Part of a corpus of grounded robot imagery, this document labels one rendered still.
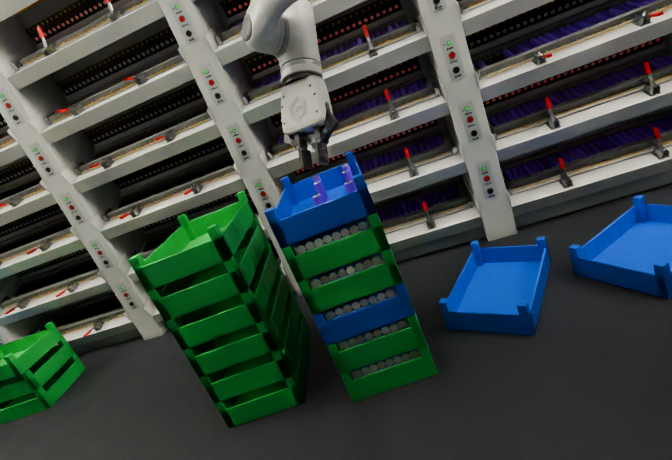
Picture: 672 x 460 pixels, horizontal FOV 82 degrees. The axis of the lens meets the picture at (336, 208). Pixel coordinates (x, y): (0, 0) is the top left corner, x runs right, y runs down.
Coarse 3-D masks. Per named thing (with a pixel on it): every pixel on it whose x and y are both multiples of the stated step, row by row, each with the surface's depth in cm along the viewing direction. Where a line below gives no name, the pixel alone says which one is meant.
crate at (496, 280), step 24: (480, 264) 117; (504, 264) 113; (528, 264) 109; (456, 288) 104; (480, 288) 107; (504, 288) 103; (528, 288) 100; (456, 312) 94; (480, 312) 90; (504, 312) 95; (528, 312) 84
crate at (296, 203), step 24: (336, 168) 102; (288, 192) 102; (312, 192) 103; (336, 192) 98; (360, 192) 73; (288, 216) 92; (312, 216) 74; (336, 216) 74; (360, 216) 74; (288, 240) 76
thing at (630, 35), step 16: (608, 0) 117; (560, 16) 119; (608, 32) 109; (624, 32) 106; (640, 32) 105; (656, 32) 105; (480, 48) 125; (576, 48) 109; (592, 48) 107; (608, 48) 107; (624, 48) 107; (528, 64) 113; (544, 64) 110; (560, 64) 109; (576, 64) 110; (480, 80) 117; (496, 80) 113; (512, 80) 112; (528, 80) 112; (496, 96) 115
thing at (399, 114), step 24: (384, 72) 130; (408, 72) 130; (432, 72) 126; (336, 96) 134; (360, 96) 134; (384, 96) 130; (408, 96) 122; (432, 96) 120; (360, 120) 127; (384, 120) 122; (408, 120) 119; (432, 120) 119; (264, 144) 134; (288, 144) 132; (312, 144) 126; (336, 144) 124; (360, 144) 124; (288, 168) 129
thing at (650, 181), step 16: (656, 176) 120; (608, 192) 123; (624, 192) 123; (544, 208) 127; (560, 208) 127; (576, 208) 126; (448, 240) 135; (464, 240) 134; (400, 256) 139; (416, 256) 138
